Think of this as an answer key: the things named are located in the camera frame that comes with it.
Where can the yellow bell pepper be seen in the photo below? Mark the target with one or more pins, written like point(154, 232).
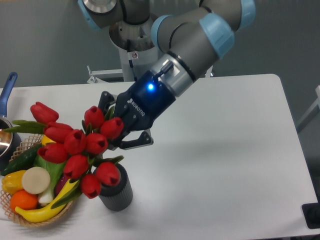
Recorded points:
point(12, 182)

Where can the woven wicker basket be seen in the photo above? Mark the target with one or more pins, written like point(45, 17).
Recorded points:
point(5, 198)

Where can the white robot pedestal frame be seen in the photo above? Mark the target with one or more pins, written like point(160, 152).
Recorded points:
point(150, 45)

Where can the blue handled saucepan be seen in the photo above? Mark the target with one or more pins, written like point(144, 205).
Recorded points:
point(8, 141)

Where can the black device at table edge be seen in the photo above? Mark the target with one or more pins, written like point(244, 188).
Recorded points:
point(311, 212)

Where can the long yellow squash lower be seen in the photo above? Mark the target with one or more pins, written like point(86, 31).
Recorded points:
point(48, 212)

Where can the beige round disc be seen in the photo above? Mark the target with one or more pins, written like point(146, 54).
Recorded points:
point(35, 180)

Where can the yellow squash upper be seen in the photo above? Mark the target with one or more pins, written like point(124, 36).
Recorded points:
point(46, 140)

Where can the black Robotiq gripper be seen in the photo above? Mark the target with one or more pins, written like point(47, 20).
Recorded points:
point(138, 107)

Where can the white furniture leg right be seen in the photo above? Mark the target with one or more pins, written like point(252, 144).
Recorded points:
point(310, 113)

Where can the purple eggplant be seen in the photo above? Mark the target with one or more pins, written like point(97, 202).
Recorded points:
point(60, 184)

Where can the dark grey ribbed vase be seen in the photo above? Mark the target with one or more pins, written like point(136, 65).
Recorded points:
point(117, 198)

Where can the green cucumber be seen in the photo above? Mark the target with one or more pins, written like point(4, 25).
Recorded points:
point(23, 161)

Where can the orange fruit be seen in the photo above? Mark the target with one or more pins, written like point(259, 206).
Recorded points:
point(23, 200)

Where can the green bok choy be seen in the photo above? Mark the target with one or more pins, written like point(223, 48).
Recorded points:
point(55, 171)

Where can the red tulip bouquet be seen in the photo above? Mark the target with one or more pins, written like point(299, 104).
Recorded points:
point(79, 148)

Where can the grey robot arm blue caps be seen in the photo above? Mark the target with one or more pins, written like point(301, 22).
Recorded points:
point(220, 19)

